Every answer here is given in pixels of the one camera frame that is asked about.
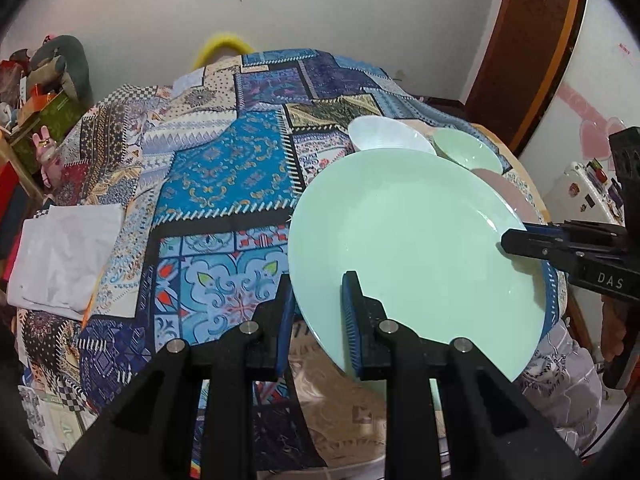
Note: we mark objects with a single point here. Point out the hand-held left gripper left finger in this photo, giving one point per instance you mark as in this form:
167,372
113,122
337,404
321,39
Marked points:
287,325

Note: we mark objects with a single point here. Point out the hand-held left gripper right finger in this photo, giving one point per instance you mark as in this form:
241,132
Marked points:
351,330

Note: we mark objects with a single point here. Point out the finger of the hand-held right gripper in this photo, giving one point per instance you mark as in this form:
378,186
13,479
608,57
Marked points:
551,290
530,244

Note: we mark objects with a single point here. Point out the pink bowl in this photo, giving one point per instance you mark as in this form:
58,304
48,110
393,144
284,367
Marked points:
510,195

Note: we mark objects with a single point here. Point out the green plate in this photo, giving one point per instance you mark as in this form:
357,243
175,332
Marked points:
415,240

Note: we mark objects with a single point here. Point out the green bowl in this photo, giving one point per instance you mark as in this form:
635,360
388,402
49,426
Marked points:
465,147

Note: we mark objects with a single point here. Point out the white dotted bowl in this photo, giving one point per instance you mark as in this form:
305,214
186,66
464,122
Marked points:
385,132

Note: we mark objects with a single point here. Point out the person's right hand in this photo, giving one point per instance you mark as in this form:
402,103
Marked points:
612,327

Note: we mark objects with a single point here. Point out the white stickered appliance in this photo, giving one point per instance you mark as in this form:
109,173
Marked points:
575,190

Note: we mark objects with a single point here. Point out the pale floral cloth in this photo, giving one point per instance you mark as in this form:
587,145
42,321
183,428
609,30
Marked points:
560,375

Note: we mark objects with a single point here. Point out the patchwork printed blanket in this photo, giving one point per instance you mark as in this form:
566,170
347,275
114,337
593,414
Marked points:
225,170

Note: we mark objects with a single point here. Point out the wooden door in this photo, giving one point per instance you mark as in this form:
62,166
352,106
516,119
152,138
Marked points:
525,50

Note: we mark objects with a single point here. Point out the white cloth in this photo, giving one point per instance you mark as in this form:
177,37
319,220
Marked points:
65,255

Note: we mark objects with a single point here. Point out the yellow foam arc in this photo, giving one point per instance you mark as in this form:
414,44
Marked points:
215,42

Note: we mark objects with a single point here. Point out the pink bunny toy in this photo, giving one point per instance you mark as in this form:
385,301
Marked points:
42,145

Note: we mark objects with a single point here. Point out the green box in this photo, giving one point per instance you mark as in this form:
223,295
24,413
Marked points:
55,120

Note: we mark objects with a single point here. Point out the orange box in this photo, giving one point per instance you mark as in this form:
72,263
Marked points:
32,105

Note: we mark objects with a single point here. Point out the grey plush toy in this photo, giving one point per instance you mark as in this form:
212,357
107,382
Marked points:
65,55

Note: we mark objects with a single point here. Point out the red plastic bag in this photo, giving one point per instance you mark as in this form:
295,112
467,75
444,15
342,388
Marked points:
11,77

